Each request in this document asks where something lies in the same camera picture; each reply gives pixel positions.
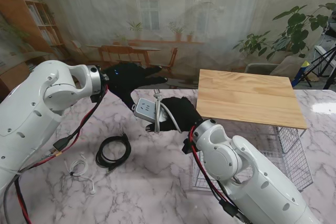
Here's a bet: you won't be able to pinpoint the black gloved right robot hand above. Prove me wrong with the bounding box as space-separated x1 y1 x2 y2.
145 97 203 133

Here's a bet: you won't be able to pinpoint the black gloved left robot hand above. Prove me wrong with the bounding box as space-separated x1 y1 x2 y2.
101 62 169 111

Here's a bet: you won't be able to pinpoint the white power strip with cord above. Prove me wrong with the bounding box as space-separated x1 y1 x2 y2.
133 89 183 134

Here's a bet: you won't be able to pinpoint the black cable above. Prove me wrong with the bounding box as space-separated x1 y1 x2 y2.
95 133 132 177

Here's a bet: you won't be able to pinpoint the white wired earphones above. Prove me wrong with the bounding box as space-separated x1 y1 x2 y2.
64 153 97 196

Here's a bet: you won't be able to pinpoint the white wire mesh drawer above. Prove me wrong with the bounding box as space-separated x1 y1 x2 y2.
191 140 314 193

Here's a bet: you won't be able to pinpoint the printed room scene backdrop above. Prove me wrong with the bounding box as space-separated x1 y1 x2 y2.
0 0 336 90

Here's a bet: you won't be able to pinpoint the yellow and blue object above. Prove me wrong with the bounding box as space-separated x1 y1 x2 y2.
290 60 313 88

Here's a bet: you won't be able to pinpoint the black tripod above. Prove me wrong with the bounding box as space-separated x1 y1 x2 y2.
311 39 336 90

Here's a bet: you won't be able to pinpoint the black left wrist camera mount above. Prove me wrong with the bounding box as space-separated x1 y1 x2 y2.
90 93 106 103

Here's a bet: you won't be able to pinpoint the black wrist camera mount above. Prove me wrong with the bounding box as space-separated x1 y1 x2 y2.
183 138 196 154
90 93 106 103

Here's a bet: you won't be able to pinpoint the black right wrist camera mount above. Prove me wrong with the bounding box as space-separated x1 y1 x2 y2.
183 138 196 154

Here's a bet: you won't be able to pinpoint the left arm red black cables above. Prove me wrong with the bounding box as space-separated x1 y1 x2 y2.
0 84 109 224

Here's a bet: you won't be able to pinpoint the arm red black cables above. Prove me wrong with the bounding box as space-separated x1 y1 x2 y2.
188 125 253 219
0 84 109 224

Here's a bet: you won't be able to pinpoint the right arm red black cables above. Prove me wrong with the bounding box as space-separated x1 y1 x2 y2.
188 125 253 219

